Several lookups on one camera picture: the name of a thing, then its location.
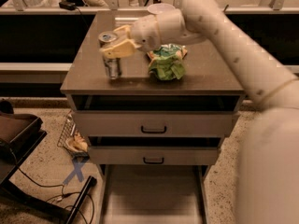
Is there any black floor cable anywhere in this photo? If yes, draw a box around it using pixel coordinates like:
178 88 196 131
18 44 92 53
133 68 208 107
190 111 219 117
12 147 95 224

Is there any top grey drawer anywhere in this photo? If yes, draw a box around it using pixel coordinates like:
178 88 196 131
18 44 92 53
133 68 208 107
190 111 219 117
72 111 239 137

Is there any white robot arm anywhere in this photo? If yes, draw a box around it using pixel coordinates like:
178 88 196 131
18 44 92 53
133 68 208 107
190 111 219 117
100 0 299 224

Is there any black power adapter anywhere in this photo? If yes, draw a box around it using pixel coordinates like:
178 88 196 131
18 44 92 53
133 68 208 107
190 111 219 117
59 1 77 10

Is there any bottom open grey drawer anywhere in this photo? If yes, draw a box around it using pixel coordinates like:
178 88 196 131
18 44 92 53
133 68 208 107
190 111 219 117
98 165 208 224

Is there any wire basket with items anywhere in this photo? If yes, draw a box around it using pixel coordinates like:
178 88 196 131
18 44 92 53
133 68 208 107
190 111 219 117
57 113 88 158

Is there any green chip bag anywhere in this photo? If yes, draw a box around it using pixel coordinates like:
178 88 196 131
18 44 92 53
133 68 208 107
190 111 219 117
148 44 188 81

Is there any grey drawer cabinet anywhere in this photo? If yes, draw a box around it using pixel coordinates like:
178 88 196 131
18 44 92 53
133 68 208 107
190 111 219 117
62 12 245 153

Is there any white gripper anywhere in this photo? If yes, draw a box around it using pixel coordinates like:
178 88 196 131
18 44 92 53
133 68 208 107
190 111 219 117
99 8 188 60

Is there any black cart left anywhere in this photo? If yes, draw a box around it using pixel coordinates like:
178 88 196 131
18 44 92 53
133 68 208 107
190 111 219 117
0 100 47 185

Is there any black stand leg left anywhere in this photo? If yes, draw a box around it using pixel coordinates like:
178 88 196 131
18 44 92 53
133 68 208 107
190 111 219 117
64 175 96 224

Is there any white ceramic bowl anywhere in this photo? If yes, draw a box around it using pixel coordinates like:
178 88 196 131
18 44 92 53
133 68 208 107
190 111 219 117
147 3 174 15

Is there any middle grey drawer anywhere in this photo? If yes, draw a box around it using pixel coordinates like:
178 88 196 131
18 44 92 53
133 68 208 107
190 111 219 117
88 147 219 165

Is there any blue tape cross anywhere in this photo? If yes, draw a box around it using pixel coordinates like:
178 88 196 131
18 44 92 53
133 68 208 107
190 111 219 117
63 157 89 185

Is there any silver redbull can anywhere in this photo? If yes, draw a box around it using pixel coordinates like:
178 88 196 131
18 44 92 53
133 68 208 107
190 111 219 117
98 31 121 79

